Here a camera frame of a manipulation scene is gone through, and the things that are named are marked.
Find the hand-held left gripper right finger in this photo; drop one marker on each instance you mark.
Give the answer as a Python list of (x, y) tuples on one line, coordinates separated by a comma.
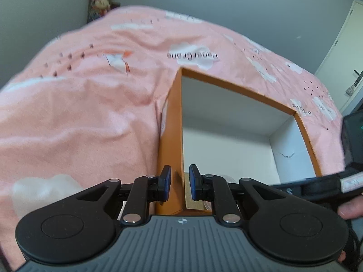
[(194, 182)]

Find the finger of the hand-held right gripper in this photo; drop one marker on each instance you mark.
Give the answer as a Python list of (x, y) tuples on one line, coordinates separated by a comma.
[(293, 187)]

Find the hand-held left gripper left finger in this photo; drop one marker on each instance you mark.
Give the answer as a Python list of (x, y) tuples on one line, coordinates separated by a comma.
[(167, 182)]

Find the orange cardboard box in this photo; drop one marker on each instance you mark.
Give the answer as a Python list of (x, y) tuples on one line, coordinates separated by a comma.
[(171, 136)]

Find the person's right hand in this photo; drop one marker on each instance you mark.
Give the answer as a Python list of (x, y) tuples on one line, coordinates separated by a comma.
[(353, 209)]

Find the hanging door charm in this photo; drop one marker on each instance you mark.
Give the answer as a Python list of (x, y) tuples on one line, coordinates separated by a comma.
[(350, 90)]

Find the white door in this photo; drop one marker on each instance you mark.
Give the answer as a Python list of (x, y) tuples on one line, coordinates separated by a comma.
[(340, 59)]

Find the pink printed blanket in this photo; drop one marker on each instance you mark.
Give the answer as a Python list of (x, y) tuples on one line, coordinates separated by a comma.
[(85, 113)]

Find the plush toys in corner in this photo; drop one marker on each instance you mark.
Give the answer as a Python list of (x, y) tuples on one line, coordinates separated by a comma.
[(101, 5)]

